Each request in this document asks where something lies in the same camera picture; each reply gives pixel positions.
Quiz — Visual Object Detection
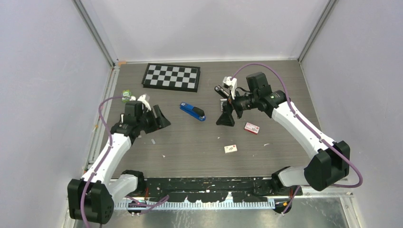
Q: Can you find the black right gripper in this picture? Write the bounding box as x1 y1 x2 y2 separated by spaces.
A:
216 87 259 126

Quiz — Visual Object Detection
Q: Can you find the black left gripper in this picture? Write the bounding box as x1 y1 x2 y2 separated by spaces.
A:
137 105 170 134

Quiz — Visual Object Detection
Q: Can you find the white staple box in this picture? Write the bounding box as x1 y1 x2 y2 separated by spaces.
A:
224 144 238 153

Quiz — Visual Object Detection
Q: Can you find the blue stapler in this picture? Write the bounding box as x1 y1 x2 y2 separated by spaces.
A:
179 102 206 121

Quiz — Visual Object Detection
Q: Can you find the black stapler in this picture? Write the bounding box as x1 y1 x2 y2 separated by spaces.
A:
214 85 231 100

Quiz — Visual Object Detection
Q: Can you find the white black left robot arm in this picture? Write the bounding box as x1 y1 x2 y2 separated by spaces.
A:
67 101 171 226

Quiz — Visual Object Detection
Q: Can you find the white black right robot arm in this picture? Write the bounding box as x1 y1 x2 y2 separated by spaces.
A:
214 72 350 195

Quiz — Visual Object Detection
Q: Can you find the red staple box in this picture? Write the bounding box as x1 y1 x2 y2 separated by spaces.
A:
244 123 260 134

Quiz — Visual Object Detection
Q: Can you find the green toy block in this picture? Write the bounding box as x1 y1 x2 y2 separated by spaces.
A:
122 90 136 103

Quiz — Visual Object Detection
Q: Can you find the black white chessboard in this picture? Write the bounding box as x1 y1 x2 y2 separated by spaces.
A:
142 63 201 93

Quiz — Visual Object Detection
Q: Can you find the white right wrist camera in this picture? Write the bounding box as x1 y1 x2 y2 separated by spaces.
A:
222 76 237 100

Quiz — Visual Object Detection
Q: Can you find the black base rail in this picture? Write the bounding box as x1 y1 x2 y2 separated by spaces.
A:
132 177 303 203

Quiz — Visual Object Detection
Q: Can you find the slotted cable duct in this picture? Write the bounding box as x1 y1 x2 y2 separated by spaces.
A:
115 200 284 211

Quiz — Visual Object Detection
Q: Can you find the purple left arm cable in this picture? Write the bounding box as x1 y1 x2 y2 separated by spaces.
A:
80 96 171 228

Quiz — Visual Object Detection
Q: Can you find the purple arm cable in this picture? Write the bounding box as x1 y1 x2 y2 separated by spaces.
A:
80 96 171 228
231 63 364 215

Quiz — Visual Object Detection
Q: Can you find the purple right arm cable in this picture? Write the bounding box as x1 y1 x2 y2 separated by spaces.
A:
231 63 364 215

